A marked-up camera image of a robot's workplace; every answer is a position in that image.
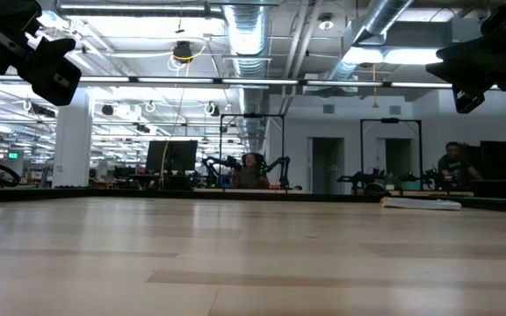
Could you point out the white column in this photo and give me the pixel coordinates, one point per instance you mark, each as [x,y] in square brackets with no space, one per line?
[73,140]

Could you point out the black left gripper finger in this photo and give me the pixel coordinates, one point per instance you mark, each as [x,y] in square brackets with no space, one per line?
[53,70]

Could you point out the black cabinets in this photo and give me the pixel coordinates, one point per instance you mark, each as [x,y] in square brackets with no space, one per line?
[499,158]

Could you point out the seated person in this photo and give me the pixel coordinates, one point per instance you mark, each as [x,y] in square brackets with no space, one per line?
[249,175]

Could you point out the black background monitor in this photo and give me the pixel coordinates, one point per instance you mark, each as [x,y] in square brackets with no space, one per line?
[171,155]

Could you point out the long LED light strip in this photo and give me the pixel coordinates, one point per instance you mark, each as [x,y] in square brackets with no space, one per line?
[253,81]

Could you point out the black background rig frame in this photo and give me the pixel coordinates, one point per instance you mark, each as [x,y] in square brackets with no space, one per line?
[389,119]
[253,115]

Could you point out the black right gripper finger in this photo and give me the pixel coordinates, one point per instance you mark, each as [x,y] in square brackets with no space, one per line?
[468,63]
[468,98]

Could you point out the silver ventilation duct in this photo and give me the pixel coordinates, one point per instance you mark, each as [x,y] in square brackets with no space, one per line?
[380,17]
[246,35]

